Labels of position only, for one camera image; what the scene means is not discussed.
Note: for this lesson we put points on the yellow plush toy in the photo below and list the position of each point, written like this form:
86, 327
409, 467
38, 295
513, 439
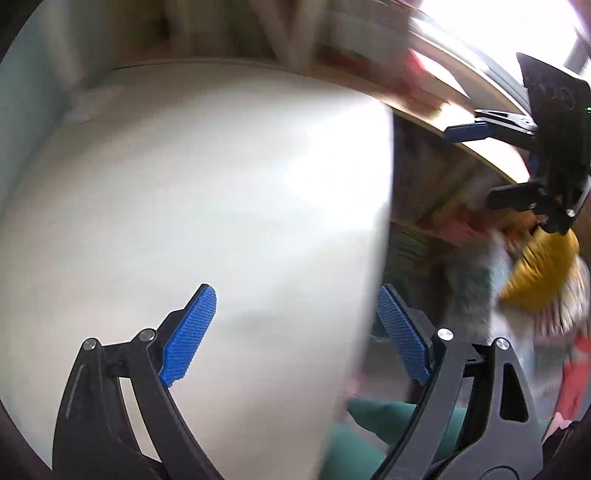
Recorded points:
541, 271

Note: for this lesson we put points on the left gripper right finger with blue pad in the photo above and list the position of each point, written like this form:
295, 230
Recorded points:
500, 436

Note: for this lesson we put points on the wooden bookshelf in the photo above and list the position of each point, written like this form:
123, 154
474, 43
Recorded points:
438, 206

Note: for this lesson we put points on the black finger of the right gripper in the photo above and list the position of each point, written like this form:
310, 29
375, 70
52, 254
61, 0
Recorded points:
519, 197

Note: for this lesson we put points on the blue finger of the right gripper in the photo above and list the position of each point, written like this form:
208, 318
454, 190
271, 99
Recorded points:
467, 132

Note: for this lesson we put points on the green cushion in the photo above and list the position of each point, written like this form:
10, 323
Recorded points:
349, 456

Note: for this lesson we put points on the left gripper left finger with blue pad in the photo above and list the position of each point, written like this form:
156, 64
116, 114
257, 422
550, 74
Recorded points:
93, 436

